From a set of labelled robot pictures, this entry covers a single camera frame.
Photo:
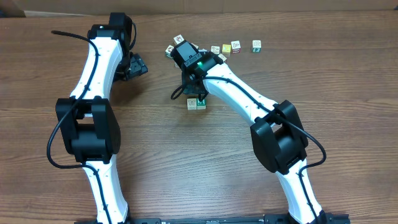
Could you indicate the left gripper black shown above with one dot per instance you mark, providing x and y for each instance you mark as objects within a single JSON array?
[{"x": 138, "y": 65}]

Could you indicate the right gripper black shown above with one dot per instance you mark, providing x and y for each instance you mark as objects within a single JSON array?
[{"x": 189, "y": 89}]

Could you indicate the white block butterfly picture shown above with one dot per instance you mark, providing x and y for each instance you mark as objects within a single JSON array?
[{"x": 191, "y": 103}]

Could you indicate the white block green side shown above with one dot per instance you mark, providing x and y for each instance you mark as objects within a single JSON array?
[{"x": 201, "y": 105}]

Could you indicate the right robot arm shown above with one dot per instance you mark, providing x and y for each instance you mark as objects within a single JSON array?
[{"x": 278, "y": 138}]

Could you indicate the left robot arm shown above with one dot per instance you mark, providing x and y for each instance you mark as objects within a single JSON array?
[{"x": 88, "y": 125}]

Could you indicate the white block green letters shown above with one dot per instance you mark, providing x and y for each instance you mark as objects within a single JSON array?
[{"x": 215, "y": 49}]

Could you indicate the block red circle green side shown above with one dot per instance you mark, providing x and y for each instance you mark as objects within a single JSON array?
[{"x": 168, "y": 51}]

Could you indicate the block with red picture top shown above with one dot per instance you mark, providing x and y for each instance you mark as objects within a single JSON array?
[{"x": 178, "y": 39}]

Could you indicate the white block red side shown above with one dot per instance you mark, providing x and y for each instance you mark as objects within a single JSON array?
[{"x": 224, "y": 59}]

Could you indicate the yellow block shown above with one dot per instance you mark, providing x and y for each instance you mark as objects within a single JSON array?
[{"x": 226, "y": 50}]

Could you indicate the white block red bottom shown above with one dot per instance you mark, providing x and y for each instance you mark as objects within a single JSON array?
[{"x": 235, "y": 47}]

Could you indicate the white block teal far right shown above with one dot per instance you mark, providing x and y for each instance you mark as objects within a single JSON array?
[{"x": 256, "y": 46}]

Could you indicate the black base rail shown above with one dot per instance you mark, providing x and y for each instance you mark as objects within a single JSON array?
[{"x": 327, "y": 218}]

